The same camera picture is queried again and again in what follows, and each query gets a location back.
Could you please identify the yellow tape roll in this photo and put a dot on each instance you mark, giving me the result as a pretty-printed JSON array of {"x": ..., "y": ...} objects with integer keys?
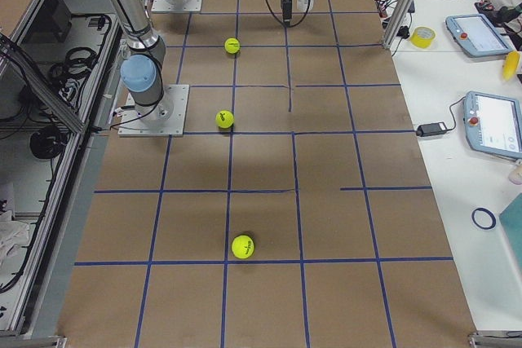
[{"x": 422, "y": 37}]

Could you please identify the blue teach pendant near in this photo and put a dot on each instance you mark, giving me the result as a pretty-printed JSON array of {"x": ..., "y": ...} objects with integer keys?
[{"x": 493, "y": 124}]

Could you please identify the black power adapter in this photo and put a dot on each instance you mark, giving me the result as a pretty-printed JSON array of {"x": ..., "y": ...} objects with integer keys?
[{"x": 431, "y": 129}]

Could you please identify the tennis ball near gripper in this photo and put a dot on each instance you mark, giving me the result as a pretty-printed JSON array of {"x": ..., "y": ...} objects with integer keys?
[{"x": 232, "y": 45}]

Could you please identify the tennis ball right Wilson 3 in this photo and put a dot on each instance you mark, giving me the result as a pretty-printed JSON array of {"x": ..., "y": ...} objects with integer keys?
[{"x": 242, "y": 247}]

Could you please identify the teal box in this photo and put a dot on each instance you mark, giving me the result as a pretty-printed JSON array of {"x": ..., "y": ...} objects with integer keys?
[{"x": 510, "y": 219}]

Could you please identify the tennis ball centre Head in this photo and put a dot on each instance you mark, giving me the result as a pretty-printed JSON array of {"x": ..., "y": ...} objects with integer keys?
[{"x": 224, "y": 119}]

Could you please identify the blue teach pendant far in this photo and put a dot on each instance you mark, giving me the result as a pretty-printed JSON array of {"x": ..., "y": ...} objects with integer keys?
[{"x": 476, "y": 35}]

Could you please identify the yellow banana toy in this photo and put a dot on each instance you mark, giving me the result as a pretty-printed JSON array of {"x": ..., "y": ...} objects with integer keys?
[{"x": 512, "y": 65}]

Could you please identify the aluminium frame post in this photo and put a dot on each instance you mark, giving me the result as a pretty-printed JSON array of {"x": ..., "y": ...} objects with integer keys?
[{"x": 403, "y": 1}]

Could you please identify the blue teach pendant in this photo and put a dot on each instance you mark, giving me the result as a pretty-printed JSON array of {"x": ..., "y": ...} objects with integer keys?
[
  {"x": 493, "y": 124},
  {"x": 476, "y": 35}
]

